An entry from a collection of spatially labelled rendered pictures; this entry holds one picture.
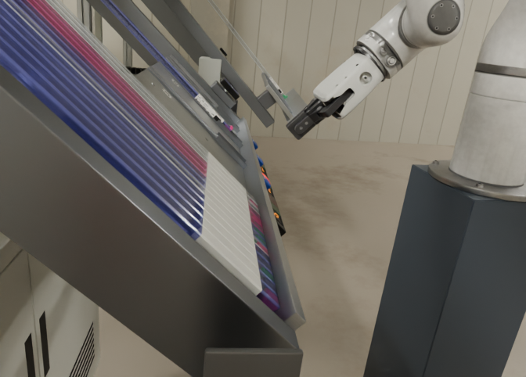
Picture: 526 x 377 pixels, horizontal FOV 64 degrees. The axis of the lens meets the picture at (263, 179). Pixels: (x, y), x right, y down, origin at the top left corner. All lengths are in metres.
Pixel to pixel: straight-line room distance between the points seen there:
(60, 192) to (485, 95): 0.66
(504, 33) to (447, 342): 0.52
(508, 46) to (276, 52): 3.16
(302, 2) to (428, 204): 3.19
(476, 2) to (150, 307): 4.51
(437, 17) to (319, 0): 3.28
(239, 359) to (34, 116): 0.16
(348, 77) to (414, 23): 0.12
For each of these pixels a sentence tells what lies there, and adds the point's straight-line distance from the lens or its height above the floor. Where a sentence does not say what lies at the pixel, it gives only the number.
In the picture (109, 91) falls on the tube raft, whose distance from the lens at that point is 0.35.
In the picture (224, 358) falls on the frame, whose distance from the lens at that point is 0.23.
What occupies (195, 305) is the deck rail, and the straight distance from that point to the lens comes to 0.26.
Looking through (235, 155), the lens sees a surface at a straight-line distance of 0.60.
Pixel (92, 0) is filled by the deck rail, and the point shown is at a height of 0.93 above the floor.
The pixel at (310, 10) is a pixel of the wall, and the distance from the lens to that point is 3.89.
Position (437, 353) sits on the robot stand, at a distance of 0.87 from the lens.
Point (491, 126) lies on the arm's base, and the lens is 0.77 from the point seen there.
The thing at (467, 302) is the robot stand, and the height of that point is 0.51.
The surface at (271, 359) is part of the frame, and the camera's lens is 0.23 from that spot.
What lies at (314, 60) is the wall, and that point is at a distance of 3.92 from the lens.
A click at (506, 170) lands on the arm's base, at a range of 0.78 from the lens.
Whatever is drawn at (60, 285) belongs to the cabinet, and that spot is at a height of 0.45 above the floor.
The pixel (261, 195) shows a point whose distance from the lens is 0.48.
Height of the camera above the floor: 0.91
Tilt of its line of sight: 19 degrees down
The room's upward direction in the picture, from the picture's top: 6 degrees clockwise
